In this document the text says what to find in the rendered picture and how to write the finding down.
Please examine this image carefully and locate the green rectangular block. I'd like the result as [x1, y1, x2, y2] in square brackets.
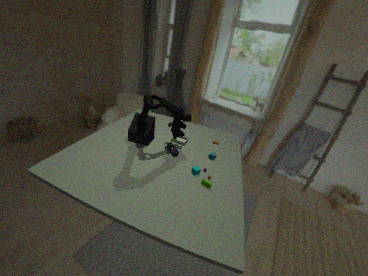
[201, 179, 212, 189]

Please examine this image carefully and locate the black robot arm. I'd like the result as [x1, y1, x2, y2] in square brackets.
[137, 95, 192, 131]

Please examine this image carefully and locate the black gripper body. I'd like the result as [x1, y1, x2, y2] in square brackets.
[168, 121, 185, 137]

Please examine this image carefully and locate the teal cube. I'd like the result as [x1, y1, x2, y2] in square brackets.
[191, 166, 201, 176]
[208, 152, 217, 160]

